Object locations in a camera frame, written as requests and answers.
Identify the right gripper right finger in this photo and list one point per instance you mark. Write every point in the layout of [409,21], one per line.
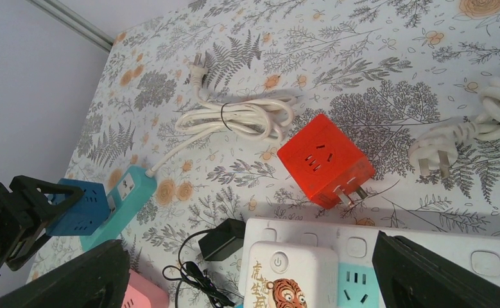
[410,275]

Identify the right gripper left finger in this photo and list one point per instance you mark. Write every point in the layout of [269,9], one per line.
[96,278]

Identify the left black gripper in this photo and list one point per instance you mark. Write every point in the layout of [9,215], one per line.
[50,208]

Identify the dark blue cube socket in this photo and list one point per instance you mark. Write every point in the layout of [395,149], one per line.
[88,213]

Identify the white cube adapter with tiger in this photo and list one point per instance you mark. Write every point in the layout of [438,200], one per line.
[290,275]

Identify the pink triangular power strip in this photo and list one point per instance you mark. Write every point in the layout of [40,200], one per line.
[141,292]

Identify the white multicolour power strip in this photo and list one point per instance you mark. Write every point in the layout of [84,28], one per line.
[357,282]

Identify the teal power strip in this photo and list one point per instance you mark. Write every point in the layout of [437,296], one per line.
[125,200]

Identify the red cube socket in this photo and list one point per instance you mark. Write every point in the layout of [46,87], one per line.
[326,164]

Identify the floral table cloth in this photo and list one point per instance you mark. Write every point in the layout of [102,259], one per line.
[384,71]

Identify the black power adapter with cable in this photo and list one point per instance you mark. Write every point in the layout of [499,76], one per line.
[197,271]

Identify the aluminium rail frame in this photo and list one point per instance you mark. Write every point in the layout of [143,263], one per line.
[66,16]

